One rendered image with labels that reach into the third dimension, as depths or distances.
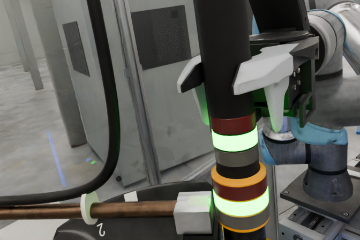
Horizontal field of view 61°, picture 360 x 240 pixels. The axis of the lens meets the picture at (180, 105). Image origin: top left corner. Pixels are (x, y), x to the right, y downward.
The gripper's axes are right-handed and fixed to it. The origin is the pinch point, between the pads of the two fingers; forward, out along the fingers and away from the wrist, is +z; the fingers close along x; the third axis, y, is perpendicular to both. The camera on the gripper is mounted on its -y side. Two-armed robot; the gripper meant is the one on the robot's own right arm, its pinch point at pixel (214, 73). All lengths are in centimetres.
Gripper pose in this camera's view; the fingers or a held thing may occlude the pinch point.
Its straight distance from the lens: 20.9
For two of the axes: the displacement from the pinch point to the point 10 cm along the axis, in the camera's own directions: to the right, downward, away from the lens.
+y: 1.4, 9.5, 2.9
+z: -5.6, 3.2, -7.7
